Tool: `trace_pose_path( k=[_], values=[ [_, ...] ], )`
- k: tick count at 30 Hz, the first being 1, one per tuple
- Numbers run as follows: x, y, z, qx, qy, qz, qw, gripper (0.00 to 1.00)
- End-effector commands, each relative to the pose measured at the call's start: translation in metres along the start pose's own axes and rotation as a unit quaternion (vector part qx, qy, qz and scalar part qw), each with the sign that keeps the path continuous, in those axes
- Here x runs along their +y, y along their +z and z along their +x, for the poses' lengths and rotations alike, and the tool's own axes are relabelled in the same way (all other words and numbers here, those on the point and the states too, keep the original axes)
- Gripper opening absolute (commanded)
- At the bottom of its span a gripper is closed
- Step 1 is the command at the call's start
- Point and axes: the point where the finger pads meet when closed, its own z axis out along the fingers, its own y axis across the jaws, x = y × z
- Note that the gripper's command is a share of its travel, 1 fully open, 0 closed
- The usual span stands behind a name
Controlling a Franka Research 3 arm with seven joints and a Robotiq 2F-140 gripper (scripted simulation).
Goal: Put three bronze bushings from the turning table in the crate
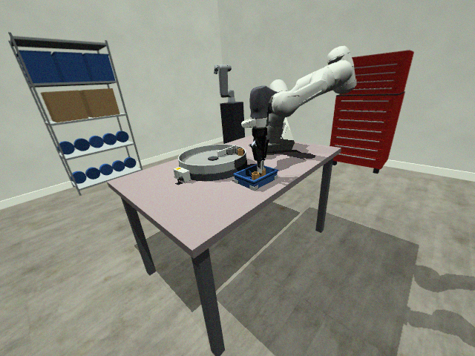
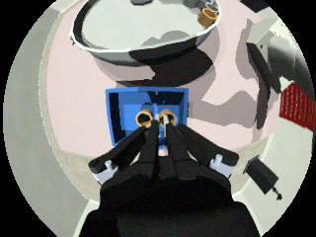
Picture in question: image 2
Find blue crate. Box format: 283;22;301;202
106;87;189;146

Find bronze bushing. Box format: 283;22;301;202
160;110;176;127
136;109;153;126
197;9;217;27

